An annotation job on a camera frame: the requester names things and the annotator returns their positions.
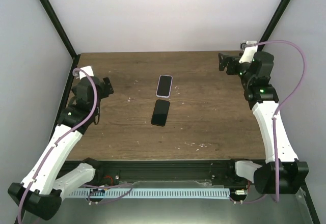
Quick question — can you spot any dark green phone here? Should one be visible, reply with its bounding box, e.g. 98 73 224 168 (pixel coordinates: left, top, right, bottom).
151 99 170 127

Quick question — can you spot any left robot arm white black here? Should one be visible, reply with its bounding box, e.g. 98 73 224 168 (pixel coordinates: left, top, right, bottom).
8 76 114 223

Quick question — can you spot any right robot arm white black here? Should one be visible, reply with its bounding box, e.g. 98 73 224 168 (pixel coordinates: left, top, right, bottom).
218 51 309 194

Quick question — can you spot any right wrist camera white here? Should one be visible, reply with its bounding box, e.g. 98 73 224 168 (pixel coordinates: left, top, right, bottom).
239 41 258 64

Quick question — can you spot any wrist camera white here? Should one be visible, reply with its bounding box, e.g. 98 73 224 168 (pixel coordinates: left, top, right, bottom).
239 41 258 64
72 66 94 79

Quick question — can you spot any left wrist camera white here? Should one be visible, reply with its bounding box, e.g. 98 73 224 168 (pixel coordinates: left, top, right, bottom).
72 66 94 79

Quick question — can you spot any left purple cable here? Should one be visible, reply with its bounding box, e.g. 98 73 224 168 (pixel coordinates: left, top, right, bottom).
16 68 100 224

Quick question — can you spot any purple cable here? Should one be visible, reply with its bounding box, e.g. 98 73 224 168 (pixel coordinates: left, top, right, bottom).
239 40 307 204
16 68 100 224

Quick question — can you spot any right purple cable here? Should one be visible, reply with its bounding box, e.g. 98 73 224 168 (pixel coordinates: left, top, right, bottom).
239 40 307 204

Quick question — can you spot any right black frame post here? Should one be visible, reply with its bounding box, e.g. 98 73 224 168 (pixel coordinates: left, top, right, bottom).
260 0 291 42

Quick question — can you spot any black frame post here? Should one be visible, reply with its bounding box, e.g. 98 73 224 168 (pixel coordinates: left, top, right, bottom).
260 0 291 42
27 0 78 58

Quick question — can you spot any light blue slotted cable duct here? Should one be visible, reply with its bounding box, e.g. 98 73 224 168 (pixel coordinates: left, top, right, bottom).
68 188 230 200

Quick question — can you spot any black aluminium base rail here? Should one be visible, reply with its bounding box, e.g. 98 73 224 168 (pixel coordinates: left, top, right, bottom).
99 160 249 188

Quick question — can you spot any left black frame post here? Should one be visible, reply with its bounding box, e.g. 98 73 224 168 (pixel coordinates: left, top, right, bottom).
27 0 78 58

